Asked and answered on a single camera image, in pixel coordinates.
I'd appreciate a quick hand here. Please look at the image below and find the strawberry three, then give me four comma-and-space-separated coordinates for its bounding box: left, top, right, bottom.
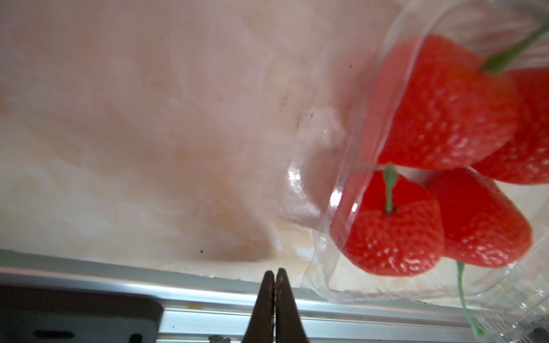
427, 169, 533, 340

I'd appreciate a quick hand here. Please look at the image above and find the strawberry one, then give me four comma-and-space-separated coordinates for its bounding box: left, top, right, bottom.
370, 34, 520, 170

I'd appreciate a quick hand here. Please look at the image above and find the clear clamshell container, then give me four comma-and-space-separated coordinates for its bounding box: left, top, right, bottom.
285, 1, 548, 342

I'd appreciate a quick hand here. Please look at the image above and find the strawberry four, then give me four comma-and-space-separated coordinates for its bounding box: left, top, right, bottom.
471, 21, 549, 186

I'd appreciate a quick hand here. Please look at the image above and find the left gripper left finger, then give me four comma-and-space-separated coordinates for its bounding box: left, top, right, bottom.
242, 271, 275, 343

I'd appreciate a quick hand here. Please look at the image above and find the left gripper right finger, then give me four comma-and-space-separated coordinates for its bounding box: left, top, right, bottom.
274, 268, 309, 343

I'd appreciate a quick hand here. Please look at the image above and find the aluminium front rail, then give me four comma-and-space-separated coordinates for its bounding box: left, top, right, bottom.
0, 248, 549, 343

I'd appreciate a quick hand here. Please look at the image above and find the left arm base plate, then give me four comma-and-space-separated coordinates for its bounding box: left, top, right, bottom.
1, 286, 164, 342

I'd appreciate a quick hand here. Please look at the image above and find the strawberry two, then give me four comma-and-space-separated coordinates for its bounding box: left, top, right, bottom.
330, 164, 445, 277

